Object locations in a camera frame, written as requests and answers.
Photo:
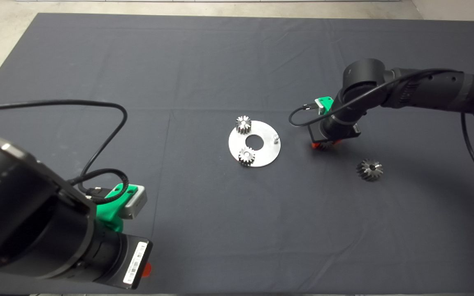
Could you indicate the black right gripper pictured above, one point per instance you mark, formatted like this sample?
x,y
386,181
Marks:
x,y
335,130

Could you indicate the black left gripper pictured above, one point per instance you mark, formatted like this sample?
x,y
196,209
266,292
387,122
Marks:
x,y
124,261

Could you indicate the small dark steel gear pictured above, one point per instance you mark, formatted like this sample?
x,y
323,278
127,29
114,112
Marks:
x,y
324,146

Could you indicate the large steel gear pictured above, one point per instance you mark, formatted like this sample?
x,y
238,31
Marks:
x,y
369,170

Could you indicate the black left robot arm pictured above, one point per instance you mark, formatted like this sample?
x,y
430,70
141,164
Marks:
x,y
15,213

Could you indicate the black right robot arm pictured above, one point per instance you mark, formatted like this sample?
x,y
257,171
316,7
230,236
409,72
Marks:
x,y
364,76

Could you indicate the small shiny steel gear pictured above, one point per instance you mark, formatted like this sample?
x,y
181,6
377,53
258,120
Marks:
x,y
243,124
247,156

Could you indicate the round metal plate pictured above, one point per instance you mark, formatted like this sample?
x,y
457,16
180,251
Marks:
x,y
261,158

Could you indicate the dark grey table cloth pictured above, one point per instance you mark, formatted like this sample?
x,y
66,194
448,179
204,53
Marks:
x,y
220,226

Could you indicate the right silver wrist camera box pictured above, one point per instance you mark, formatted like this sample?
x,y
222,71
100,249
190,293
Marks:
x,y
318,107

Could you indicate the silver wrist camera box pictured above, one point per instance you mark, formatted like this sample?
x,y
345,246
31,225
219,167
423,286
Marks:
x,y
136,203
318,107

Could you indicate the right green camera mount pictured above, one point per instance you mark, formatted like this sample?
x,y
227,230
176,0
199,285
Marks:
x,y
325,102

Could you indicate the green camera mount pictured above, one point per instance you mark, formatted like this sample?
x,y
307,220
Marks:
x,y
325,102
111,213

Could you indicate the left green camera mount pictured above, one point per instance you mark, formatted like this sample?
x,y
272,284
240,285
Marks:
x,y
111,213

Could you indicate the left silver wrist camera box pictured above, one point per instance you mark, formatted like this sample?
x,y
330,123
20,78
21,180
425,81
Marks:
x,y
136,203

